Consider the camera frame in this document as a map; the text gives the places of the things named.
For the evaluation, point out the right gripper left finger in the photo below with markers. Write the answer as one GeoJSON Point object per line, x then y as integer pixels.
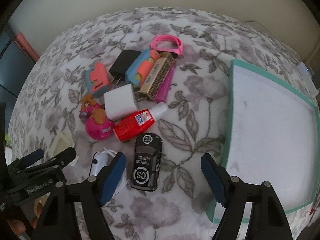
{"type": "Point", "coordinates": [58, 219]}

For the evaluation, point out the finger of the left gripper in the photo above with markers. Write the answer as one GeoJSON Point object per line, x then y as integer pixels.
{"type": "Point", "coordinates": [30, 159]}
{"type": "Point", "coordinates": [60, 158]}

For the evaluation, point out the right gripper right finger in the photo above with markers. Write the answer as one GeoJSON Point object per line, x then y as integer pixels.
{"type": "Point", "coordinates": [267, 219]}

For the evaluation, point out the pink ball doll toy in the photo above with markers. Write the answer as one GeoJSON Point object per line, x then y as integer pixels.
{"type": "Point", "coordinates": [98, 126]}

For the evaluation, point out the small pink doll figure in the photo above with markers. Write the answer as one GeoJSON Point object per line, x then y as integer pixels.
{"type": "Point", "coordinates": [88, 105]}

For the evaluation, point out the red glue bottle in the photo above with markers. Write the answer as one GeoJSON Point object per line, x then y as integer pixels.
{"type": "Point", "coordinates": [138, 122]}

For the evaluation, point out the white charger cube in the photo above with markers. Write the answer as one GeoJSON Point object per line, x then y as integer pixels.
{"type": "Point", "coordinates": [120, 102]}

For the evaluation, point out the blue coral toy small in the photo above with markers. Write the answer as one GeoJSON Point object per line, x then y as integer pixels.
{"type": "Point", "coordinates": [97, 81]}

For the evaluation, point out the black toy car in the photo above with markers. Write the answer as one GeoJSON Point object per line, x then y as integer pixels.
{"type": "Point", "coordinates": [147, 162]}

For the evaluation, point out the black power adapter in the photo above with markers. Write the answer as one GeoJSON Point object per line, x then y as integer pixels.
{"type": "Point", "coordinates": [122, 63]}

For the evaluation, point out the blue coral toy large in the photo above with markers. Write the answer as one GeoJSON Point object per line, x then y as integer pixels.
{"type": "Point", "coordinates": [138, 71]}

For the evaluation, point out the magenta translucent lighter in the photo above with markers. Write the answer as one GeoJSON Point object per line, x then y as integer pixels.
{"type": "Point", "coordinates": [165, 86]}

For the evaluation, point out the gold patterned lighter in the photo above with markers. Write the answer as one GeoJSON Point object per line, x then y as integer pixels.
{"type": "Point", "coordinates": [151, 86]}

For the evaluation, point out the cream plastic holder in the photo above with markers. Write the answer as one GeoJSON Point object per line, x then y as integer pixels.
{"type": "Point", "coordinates": [62, 141]}

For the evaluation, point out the person's left hand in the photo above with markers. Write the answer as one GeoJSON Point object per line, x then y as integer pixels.
{"type": "Point", "coordinates": [19, 218]}

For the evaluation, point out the teal rimmed white tray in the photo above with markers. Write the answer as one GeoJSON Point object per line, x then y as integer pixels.
{"type": "Point", "coordinates": [272, 135]}

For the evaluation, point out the pink rolled mat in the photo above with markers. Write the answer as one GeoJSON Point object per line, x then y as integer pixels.
{"type": "Point", "coordinates": [25, 46]}

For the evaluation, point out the white device with light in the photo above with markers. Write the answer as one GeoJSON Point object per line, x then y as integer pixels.
{"type": "Point", "coordinates": [306, 76]}

